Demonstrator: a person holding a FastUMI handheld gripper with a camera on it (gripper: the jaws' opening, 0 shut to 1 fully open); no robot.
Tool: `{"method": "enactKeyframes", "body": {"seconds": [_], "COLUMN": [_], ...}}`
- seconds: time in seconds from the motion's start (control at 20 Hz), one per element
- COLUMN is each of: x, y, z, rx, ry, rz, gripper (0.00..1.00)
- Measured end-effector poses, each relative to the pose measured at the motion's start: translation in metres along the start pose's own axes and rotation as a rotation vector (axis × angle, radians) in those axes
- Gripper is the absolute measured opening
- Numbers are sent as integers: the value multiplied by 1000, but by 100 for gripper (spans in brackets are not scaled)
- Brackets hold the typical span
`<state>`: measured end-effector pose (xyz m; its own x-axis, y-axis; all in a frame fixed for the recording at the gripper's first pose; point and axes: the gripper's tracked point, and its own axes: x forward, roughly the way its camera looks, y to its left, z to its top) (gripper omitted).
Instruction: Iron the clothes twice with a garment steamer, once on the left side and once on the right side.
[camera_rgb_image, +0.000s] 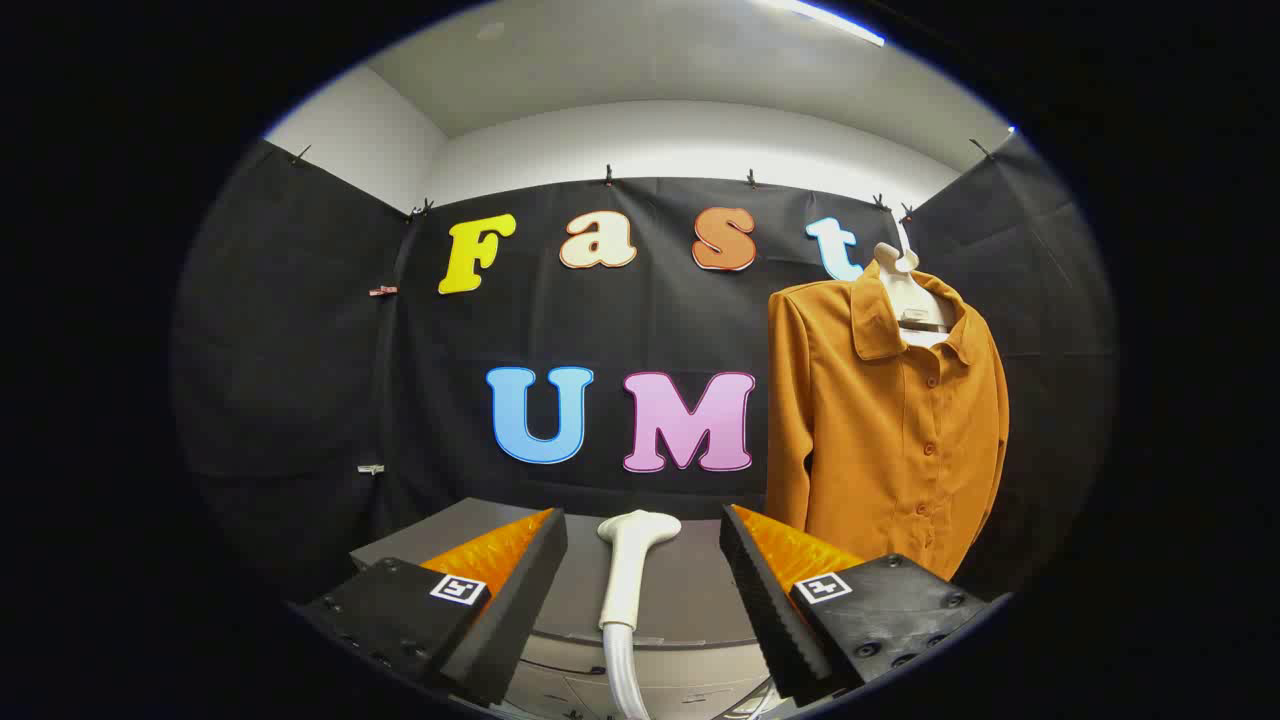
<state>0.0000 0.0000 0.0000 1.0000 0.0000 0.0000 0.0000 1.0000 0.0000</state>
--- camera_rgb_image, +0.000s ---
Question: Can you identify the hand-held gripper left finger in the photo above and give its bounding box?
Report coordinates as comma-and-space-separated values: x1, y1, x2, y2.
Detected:
295, 507, 569, 707

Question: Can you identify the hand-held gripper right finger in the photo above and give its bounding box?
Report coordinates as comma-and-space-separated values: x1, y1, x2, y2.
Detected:
720, 504, 1001, 707

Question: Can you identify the white garment steamer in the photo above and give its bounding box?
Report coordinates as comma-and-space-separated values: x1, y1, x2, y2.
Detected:
597, 510, 683, 631

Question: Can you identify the white ribbed steamer hose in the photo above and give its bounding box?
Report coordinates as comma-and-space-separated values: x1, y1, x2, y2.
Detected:
603, 620, 656, 720

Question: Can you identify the orange button shirt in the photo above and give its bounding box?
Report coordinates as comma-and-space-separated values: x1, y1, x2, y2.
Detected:
765, 262, 1011, 583

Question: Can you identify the white clothes hanger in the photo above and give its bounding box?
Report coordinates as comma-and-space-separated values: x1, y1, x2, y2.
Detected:
872, 215, 961, 336

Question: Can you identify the grey cabinet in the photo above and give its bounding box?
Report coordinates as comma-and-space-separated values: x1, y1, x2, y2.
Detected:
350, 497, 791, 720

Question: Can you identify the black backdrop cloth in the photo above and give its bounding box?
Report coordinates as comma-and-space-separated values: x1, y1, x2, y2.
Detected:
172, 130, 1116, 601

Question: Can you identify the row of black clips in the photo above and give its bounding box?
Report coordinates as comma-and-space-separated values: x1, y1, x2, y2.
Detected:
290, 140, 996, 223

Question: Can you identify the ceiling light strip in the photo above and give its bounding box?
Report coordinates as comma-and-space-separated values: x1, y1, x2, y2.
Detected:
760, 0, 887, 48

